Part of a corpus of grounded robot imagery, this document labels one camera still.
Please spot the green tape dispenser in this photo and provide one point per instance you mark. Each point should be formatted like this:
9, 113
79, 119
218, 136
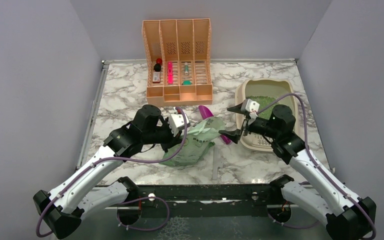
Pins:
187, 83

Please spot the orange plastic file organizer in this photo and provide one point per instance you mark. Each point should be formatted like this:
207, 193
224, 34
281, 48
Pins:
179, 41

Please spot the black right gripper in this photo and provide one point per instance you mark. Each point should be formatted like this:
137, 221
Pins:
233, 134

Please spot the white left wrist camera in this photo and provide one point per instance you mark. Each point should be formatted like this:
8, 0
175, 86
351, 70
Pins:
177, 123

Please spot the red white small box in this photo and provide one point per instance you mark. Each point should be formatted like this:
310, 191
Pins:
156, 77

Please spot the green white glue stick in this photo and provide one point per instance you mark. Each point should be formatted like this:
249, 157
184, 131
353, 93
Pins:
186, 68

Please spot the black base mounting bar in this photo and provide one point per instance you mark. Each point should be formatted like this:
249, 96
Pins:
186, 201

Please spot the green litter bag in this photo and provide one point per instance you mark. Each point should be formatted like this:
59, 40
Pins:
199, 140

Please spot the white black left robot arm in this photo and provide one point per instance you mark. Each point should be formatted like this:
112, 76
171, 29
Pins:
62, 209

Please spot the purple litter scoop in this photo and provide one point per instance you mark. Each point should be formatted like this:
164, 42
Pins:
206, 113

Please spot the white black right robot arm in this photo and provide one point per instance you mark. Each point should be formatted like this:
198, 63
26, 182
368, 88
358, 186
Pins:
344, 214

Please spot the red and black stamp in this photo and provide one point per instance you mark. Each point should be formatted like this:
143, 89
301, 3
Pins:
158, 65

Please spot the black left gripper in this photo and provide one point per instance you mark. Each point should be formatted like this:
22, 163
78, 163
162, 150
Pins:
172, 141

